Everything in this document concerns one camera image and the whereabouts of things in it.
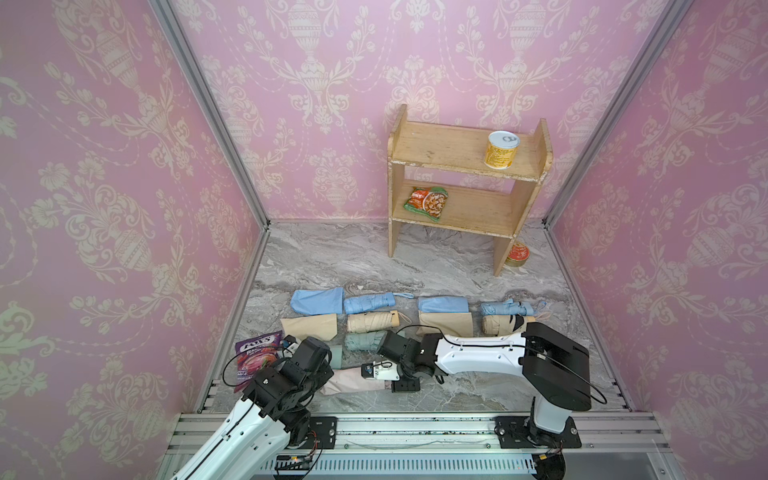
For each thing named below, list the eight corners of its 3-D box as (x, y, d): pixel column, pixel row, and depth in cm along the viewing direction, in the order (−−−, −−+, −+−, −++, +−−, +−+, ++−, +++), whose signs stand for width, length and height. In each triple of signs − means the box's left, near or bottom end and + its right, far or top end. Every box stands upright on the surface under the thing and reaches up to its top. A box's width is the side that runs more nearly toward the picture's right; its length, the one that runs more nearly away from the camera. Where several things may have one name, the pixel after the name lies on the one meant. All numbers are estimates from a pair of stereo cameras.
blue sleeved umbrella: (290, 314, 97) (288, 310, 95) (296, 291, 103) (294, 287, 101) (342, 314, 97) (341, 310, 95) (344, 291, 103) (343, 287, 101)
